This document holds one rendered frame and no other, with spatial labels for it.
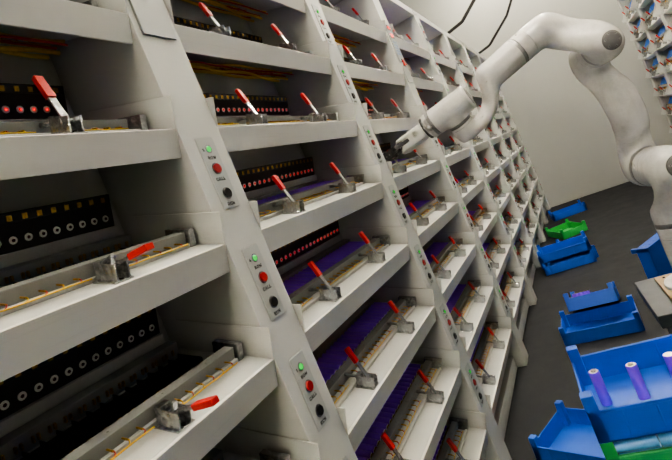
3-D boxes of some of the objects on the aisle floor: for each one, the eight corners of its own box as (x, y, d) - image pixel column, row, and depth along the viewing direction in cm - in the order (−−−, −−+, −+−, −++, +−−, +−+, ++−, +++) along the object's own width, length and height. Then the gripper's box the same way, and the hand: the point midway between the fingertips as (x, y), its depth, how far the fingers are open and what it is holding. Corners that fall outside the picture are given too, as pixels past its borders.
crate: (673, 435, 127) (661, 407, 127) (651, 485, 114) (638, 455, 114) (566, 422, 150) (556, 399, 150) (538, 463, 137) (527, 438, 137)
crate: (638, 311, 202) (631, 294, 202) (645, 330, 184) (637, 311, 184) (565, 327, 216) (558, 311, 216) (565, 346, 198) (558, 329, 198)
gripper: (429, 116, 158) (387, 148, 167) (415, 117, 144) (370, 152, 152) (441, 134, 158) (399, 165, 166) (429, 137, 143) (383, 171, 152)
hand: (389, 155), depth 158 cm, fingers open, 3 cm apart
